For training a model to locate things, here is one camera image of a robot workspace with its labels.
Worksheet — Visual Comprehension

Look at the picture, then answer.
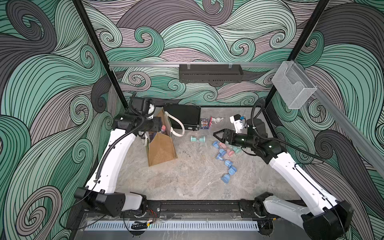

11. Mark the green hourglass lying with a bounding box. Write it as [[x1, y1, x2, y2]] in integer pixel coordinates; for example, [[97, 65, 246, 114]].
[[190, 136, 206, 143]]

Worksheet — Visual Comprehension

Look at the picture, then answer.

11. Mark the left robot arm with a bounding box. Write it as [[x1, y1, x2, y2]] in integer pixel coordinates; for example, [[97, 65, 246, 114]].
[[74, 97, 162, 217]]

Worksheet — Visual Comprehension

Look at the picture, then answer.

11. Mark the blue card box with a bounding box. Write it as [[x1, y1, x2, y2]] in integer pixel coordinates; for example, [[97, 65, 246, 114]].
[[200, 118, 210, 130]]

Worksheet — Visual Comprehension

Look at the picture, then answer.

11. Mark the blue hourglass front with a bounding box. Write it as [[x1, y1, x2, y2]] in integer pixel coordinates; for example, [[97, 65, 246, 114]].
[[221, 166, 237, 184]]

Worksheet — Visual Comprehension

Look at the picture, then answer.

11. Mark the clear plastic wall box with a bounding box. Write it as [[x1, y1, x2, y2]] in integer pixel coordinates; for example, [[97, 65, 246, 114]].
[[272, 61, 317, 110]]

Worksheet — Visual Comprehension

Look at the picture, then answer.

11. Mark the black ribbed case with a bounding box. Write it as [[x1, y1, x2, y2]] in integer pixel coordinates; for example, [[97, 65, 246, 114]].
[[163, 104, 201, 131]]

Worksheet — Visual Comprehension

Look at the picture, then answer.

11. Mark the white slotted cable duct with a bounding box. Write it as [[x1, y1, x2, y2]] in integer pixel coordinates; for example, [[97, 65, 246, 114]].
[[85, 220, 259, 232]]

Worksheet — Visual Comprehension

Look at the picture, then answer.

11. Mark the black wall tray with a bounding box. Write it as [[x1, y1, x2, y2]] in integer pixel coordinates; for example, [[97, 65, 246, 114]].
[[179, 65, 244, 86]]

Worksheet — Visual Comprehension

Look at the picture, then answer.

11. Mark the white rabbit figurine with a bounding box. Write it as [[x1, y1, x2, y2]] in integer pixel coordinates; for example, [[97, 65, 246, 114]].
[[209, 117, 224, 126]]

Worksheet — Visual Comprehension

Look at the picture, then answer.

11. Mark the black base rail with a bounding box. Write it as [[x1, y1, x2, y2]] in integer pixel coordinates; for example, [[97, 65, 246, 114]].
[[86, 199, 267, 218]]

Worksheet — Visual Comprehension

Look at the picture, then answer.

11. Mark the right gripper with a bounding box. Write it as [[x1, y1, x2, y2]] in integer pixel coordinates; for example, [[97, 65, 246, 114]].
[[213, 129, 256, 149]]

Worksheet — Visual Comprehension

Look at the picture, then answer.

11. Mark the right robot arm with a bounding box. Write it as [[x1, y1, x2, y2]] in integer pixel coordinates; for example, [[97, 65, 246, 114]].
[[213, 99, 354, 240]]

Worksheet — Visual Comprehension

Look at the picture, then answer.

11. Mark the aluminium wall rail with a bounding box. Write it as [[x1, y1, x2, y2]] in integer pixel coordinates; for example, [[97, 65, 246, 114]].
[[108, 61, 282, 69]]

